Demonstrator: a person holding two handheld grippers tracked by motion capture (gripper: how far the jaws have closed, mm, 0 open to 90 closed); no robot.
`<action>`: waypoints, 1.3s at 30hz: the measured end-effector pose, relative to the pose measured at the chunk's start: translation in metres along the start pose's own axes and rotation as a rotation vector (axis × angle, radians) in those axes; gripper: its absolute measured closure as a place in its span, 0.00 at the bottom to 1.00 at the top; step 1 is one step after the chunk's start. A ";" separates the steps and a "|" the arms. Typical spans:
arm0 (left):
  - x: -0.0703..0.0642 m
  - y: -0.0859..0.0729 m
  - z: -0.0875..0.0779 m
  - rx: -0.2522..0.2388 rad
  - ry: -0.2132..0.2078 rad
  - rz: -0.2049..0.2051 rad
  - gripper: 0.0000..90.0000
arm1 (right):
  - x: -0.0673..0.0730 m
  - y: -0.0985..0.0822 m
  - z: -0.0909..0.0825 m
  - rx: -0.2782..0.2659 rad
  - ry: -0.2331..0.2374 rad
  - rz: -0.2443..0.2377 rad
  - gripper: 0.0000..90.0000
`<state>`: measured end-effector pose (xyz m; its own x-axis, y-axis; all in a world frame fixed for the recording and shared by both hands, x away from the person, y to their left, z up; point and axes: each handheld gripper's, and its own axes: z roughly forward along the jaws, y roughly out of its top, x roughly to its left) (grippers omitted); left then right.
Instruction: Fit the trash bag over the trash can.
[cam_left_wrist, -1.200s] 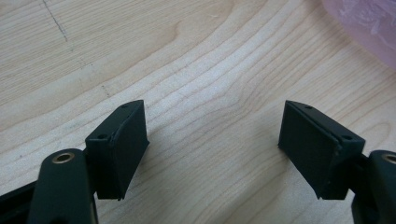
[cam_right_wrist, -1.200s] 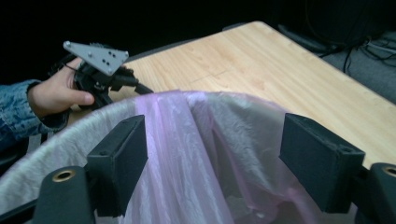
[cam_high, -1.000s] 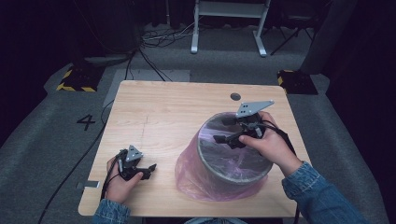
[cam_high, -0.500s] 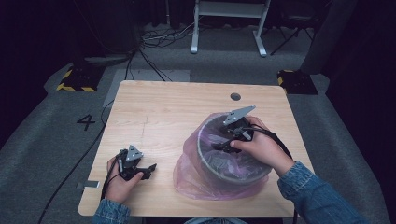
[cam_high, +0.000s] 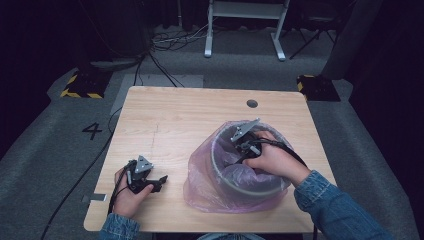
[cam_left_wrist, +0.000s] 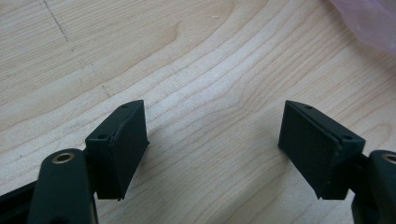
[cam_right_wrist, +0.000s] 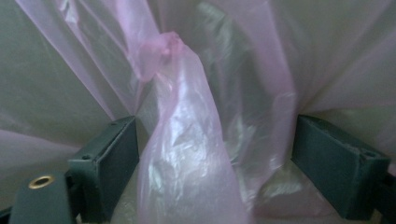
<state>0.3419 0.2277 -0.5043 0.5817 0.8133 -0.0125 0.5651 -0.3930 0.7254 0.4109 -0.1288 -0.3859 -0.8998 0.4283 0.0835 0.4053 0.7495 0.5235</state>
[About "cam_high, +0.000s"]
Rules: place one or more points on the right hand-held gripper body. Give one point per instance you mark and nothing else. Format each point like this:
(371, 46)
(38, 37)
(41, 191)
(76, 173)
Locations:
(245, 131)

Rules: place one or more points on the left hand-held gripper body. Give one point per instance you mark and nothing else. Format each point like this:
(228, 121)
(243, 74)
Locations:
(142, 166)

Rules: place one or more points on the pink plastic bag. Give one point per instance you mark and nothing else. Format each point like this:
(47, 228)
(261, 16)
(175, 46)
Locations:
(203, 186)

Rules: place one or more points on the green plastic bucket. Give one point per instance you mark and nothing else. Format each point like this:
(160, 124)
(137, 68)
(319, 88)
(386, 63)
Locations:
(246, 192)

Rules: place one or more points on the person's left hand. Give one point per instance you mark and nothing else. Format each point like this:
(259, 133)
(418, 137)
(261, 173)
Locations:
(130, 203)

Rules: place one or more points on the person's right hand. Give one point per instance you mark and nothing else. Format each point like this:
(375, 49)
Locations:
(276, 160)

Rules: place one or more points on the dark round table grommet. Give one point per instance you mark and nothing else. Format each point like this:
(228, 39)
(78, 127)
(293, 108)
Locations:
(252, 103)

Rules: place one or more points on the grey tape piece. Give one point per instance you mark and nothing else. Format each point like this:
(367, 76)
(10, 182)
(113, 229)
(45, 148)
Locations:
(94, 198)

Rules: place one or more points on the black yellow striped base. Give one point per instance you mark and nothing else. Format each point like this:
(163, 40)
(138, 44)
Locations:
(320, 88)
(86, 85)

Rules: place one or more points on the person's legs in jeans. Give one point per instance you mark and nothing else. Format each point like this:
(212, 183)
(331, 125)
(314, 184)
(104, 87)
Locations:
(230, 237)

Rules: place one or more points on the black tripod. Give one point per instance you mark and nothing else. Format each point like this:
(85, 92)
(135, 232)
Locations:
(315, 36)

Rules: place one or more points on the dark floor stand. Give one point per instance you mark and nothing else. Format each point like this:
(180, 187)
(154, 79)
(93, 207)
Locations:
(113, 40)

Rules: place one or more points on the grey curtain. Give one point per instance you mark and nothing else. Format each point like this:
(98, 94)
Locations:
(350, 36)

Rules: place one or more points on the white metal stand frame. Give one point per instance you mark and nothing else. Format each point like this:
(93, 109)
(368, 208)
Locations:
(245, 10)

